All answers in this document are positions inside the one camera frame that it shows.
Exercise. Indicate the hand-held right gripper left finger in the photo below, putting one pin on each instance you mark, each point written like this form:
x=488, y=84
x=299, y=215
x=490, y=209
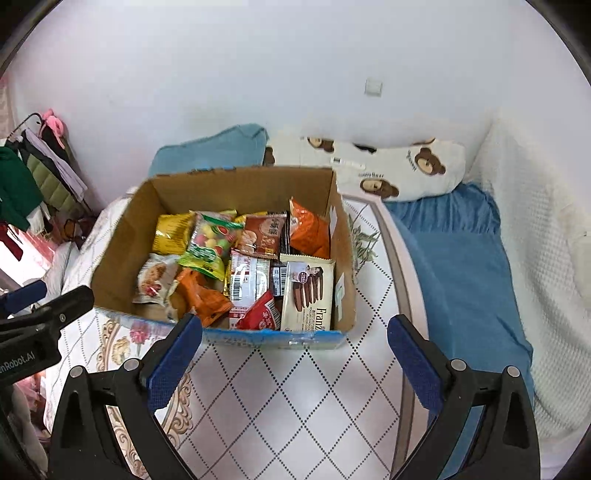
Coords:
x=175, y=355

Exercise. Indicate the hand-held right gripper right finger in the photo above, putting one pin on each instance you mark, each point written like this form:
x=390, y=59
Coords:
x=415, y=364

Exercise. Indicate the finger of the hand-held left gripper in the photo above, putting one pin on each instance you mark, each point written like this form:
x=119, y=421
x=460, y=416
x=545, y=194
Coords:
x=23, y=295
x=69, y=307

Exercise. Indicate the orange snack packet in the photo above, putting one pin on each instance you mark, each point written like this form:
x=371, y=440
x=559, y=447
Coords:
x=307, y=230
x=205, y=300

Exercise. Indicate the beige cookie snack packet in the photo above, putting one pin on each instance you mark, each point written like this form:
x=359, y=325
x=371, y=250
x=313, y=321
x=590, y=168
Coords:
x=154, y=277

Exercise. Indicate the white red barcode snack packet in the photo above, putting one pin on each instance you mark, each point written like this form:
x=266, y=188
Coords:
x=247, y=281

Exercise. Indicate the green candy packet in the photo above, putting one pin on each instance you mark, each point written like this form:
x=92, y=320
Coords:
x=210, y=244

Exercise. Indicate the cream chocolate biscuit packet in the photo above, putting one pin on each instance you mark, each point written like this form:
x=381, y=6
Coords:
x=307, y=290

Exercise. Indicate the brown red snack packet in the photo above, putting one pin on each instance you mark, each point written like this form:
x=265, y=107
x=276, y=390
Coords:
x=263, y=235

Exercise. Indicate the brown cardboard box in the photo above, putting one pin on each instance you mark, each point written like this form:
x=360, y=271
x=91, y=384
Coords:
x=231, y=189

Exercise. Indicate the white crumpled garment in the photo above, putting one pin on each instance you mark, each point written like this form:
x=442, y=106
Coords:
x=60, y=267

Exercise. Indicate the dark red garment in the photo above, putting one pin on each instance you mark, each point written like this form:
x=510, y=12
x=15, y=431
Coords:
x=11, y=242

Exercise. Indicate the blue bed sheet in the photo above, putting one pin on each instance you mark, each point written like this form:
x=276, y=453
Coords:
x=461, y=286

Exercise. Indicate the dark green garment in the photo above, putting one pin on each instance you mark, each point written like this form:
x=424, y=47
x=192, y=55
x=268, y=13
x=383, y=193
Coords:
x=16, y=189

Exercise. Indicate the olive puffer jacket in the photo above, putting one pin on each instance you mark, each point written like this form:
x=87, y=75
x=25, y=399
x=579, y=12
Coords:
x=48, y=180

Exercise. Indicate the white diamond pattern quilt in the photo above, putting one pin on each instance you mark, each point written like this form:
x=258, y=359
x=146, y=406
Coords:
x=286, y=406

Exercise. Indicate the pale grey garment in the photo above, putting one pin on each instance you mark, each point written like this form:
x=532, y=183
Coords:
x=64, y=170

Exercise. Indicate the white knitted blanket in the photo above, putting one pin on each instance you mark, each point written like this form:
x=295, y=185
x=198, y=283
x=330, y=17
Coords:
x=545, y=254

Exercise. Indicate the white bear print pillow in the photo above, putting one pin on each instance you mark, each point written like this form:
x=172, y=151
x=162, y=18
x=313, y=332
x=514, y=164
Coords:
x=392, y=170

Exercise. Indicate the blue pillow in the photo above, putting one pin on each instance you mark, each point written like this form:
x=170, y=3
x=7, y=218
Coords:
x=207, y=147

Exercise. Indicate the white plastic stick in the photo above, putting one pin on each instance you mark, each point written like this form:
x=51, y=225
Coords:
x=347, y=162

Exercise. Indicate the white square wall sticker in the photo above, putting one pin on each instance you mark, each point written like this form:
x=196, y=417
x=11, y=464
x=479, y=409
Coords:
x=374, y=87

